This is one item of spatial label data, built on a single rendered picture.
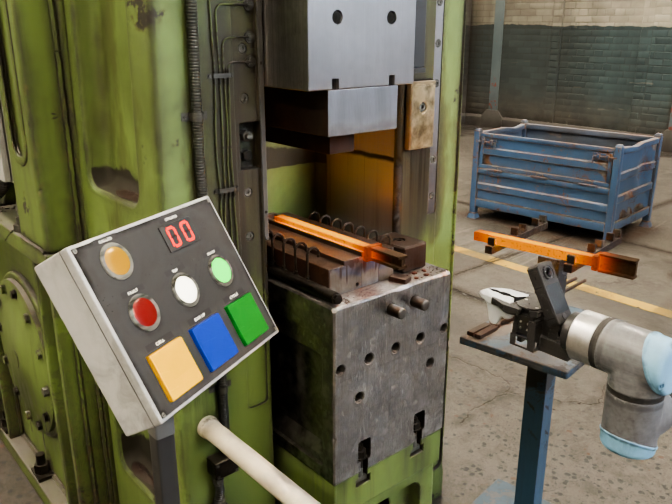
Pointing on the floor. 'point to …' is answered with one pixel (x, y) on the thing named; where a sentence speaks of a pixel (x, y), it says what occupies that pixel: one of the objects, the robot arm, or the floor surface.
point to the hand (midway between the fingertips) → (486, 289)
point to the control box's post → (164, 463)
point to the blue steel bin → (566, 175)
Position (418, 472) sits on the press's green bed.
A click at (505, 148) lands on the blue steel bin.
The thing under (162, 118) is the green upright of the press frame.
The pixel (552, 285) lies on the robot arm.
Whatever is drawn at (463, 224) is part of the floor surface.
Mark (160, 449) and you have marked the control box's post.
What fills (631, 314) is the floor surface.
